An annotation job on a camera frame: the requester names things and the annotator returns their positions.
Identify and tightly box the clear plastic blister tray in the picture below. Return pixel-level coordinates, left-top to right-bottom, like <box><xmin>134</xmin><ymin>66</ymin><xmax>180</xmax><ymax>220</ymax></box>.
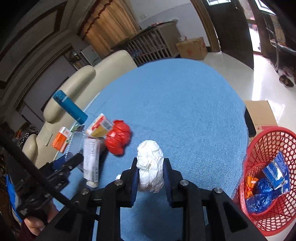
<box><xmin>65</xmin><ymin>132</ymin><xmax>85</xmax><ymax>172</ymax></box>

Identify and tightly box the orange white medicine box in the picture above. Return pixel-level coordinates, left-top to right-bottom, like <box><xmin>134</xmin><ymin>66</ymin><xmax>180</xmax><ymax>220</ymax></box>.
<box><xmin>52</xmin><ymin>126</ymin><xmax>71</xmax><ymax>153</ymax></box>

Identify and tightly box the red plastic bag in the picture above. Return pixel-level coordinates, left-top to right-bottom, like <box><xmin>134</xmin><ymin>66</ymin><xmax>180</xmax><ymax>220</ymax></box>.
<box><xmin>105</xmin><ymin>120</ymin><xmax>132</xmax><ymax>156</ymax></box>

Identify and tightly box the cream leather sofa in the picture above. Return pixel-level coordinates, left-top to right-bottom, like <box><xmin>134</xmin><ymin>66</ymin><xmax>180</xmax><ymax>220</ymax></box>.
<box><xmin>22</xmin><ymin>50</ymin><xmax>137</xmax><ymax>168</ymax></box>

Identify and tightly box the wooden slatted crib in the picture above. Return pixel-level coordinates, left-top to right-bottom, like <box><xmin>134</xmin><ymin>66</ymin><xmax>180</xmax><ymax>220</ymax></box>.
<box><xmin>111</xmin><ymin>21</ymin><xmax>181</xmax><ymax>66</ymax></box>

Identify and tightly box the white paper ball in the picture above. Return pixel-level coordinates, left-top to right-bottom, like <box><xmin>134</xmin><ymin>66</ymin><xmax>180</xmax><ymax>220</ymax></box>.
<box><xmin>137</xmin><ymin>140</ymin><xmax>164</xmax><ymax>193</ymax></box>

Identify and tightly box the red plastic mesh basket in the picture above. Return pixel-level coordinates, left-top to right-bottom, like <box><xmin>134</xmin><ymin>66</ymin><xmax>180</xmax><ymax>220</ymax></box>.
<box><xmin>238</xmin><ymin>126</ymin><xmax>295</xmax><ymax>237</ymax></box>

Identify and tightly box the brown slipper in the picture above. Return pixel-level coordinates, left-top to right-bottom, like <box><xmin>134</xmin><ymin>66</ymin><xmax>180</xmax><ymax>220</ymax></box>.
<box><xmin>279</xmin><ymin>75</ymin><xmax>294</xmax><ymax>87</ymax></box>

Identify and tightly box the teal thermos bottle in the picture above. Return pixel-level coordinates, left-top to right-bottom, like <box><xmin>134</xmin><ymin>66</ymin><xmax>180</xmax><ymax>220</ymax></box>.
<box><xmin>53</xmin><ymin>90</ymin><xmax>88</xmax><ymax>125</ymax></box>

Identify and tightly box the blue table cloth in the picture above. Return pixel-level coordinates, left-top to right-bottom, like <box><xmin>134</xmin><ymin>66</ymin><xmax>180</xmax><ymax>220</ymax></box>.
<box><xmin>52</xmin><ymin>58</ymin><xmax>249</xmax><ymax>241</ymax></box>

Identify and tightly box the cardboard box by wall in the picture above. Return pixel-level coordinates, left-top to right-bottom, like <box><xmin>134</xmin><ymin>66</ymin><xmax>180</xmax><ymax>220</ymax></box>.
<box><xmin>176</xmin><ymin>37</ymin><xmax>208</xmax><ymax>60</ymax></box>

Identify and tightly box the long white medicine box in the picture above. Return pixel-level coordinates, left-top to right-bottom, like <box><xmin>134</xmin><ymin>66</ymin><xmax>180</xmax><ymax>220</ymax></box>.
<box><xmin>83</xmin><ymin>136</ymin><xmax>105</xmax><ymax>188</ymax></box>

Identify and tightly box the red yellow medicine box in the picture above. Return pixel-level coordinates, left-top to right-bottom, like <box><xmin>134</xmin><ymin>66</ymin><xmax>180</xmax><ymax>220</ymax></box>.
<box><xmin>85</xmin><ymin>113</ymin><xmax>113</xmax><ymax>138</ymax></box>

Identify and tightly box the dark wooden door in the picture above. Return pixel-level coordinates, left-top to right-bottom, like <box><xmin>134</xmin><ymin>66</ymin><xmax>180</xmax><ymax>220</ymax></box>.
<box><xmin>203</xmin><ymin>0</ymin><xmax>254</xmax><ymax>69</ymax></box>

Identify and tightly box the blue white tissue pack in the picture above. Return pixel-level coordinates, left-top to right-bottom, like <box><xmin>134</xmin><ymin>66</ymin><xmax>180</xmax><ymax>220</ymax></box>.
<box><xmin>262</xmin><ymin>152</ymin><xmax>290</xmax><ymax>194</ymax></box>

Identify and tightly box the orange curtain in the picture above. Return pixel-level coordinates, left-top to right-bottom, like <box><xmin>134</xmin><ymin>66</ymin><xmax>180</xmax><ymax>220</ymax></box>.
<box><xmin>78</xmin><ymin>0</ymin><xmax>140</xmax><ymax>59</ymax></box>

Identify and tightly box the orange wrapper with red net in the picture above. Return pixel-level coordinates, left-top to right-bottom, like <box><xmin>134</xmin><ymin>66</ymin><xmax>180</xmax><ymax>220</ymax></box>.
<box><xmin>244</xmin><ymin>176</ymin><xmax>259</xmax><ymax>199</ymax></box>

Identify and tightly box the person's left hand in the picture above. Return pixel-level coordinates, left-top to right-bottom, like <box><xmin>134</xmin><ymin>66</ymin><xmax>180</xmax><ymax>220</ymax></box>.
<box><xmin>20</xmin><ymin>201</ymin><xmax>59</xmax><ymax>240</ymax></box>

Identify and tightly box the blue plastic bag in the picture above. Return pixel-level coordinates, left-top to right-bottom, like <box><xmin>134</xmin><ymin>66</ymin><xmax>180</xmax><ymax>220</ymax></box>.
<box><xmin>245</xmin><ymin>178</ymin><xmax>282</xmax><ymax>214</ymax></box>

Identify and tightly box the flat cardboard box on floor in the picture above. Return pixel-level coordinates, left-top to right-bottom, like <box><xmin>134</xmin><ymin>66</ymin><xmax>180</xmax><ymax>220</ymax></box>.
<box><xmin>244</xmin><ymin>100</ymin><xmax>278</xmax><ymax>138</ymax></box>

